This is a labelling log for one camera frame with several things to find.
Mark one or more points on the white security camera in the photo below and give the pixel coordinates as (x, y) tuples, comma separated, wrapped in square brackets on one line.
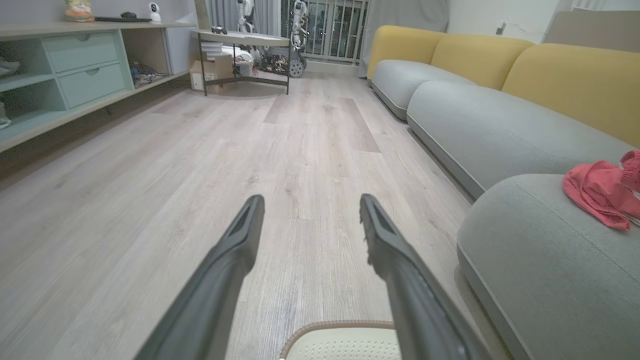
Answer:
[(154, 11)]

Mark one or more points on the black flat device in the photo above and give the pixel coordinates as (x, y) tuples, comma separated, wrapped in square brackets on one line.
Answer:
[(122, 19)]

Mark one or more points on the window railing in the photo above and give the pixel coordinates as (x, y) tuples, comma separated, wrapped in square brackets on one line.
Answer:
[(335, 30)]

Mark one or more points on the white laundry basket brown rim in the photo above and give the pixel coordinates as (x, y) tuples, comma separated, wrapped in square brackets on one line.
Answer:
[(345, 345)]

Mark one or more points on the colourful toy figurine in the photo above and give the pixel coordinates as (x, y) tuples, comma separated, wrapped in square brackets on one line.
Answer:
[(79, 11)]

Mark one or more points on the beige panel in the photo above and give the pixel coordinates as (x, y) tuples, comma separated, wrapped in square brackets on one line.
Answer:
[(590, 27)]

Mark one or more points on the white humanoid robot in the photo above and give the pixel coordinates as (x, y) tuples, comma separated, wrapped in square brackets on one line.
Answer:
[(245, 12), (300, 20)]

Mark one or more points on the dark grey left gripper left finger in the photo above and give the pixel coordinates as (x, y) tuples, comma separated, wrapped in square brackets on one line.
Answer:
[(220, 285)]

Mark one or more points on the wooden cabinet with mint drawers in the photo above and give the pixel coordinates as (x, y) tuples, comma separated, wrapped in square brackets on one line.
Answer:
[(85, 70)]

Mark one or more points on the cardboard box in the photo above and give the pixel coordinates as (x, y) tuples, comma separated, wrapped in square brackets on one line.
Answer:
[(212, 70)]

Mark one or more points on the small black object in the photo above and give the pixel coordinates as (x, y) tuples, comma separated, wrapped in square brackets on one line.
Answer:
[(219, 30)]

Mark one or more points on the clutter in cabinet shelf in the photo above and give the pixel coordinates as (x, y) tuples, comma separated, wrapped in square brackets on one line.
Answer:
[(147, 74)]

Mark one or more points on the grey curtain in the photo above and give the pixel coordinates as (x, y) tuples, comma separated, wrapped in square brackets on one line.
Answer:
[(225, 12)]

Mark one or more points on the stack of white books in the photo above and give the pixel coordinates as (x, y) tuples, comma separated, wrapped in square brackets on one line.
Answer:
[(211, 49)]

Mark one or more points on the shoe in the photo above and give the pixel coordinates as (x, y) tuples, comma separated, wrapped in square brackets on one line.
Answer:
[(4, 117), (7, 66)]

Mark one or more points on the grey sofa with yellow backrest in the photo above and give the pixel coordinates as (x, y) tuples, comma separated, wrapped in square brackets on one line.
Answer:
[(500, 130)]

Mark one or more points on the red garment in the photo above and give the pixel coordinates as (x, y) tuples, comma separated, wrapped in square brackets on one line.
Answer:
[(597, 192)]

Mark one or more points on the side table with black legs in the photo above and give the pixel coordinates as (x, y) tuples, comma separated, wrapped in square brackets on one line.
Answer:
[(240, 38)]

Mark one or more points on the grey hanging cloth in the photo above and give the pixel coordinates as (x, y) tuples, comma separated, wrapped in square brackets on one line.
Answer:
[(405, 15)]

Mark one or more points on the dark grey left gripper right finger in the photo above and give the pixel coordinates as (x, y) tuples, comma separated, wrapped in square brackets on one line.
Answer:
[(410, 290)]

